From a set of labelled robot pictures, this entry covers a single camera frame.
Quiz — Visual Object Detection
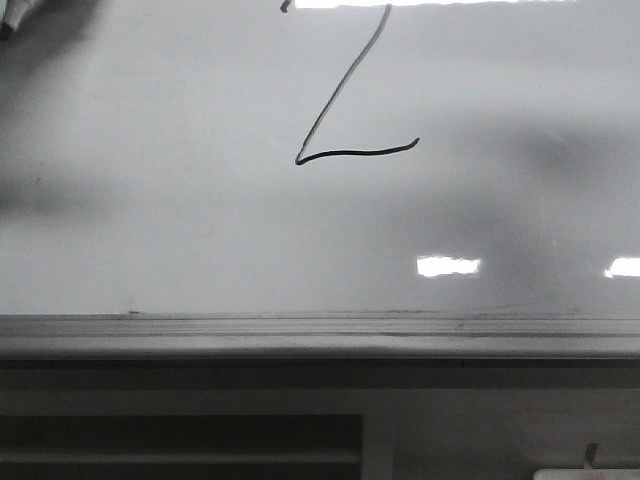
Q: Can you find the white dry-erase marker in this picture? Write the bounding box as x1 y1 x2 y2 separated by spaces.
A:
1 0 41 41

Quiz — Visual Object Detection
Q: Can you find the white whiteboard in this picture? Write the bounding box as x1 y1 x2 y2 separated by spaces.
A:
1 1 639 316

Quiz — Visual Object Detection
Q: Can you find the grey whiteboard marker tray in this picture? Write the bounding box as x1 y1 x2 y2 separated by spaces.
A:
1 311 639 361

